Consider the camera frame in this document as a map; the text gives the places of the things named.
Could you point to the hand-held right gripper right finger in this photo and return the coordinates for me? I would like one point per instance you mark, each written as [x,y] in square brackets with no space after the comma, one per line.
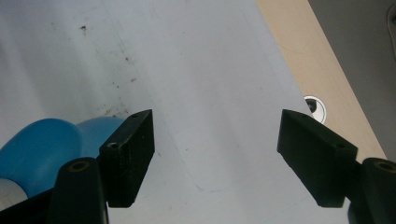
[317,161]

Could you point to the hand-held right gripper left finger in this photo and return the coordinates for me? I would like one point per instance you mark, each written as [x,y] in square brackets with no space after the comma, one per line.
[126,161]

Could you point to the blue plastic cup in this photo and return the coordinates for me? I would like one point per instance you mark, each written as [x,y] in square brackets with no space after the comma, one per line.
[40,152]

